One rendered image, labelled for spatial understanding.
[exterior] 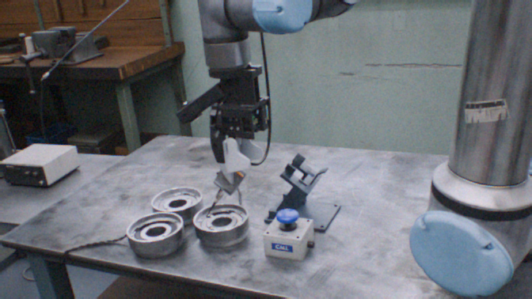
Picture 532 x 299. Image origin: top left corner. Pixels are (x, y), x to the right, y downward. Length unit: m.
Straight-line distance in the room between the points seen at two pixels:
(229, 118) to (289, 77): 1.74
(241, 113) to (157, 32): 1.95
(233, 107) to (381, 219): 0.37
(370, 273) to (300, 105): 1.81
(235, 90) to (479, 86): 0.42
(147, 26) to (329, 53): 0.96
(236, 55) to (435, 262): 0.42
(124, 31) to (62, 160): 1.31
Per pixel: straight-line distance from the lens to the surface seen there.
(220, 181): 0.93
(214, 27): 0.80
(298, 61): 2.54
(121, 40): 2.89
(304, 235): 0.88
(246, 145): 0.90
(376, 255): 0.90
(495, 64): 0.54
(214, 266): 0.91
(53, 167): 1.67
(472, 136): 0.57
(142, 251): 0.95
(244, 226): 0.94
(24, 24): 3.37
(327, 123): 2.58
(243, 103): 0.83
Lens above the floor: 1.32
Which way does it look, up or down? 22 degrees down
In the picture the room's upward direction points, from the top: 5 degrees counter-clockwise
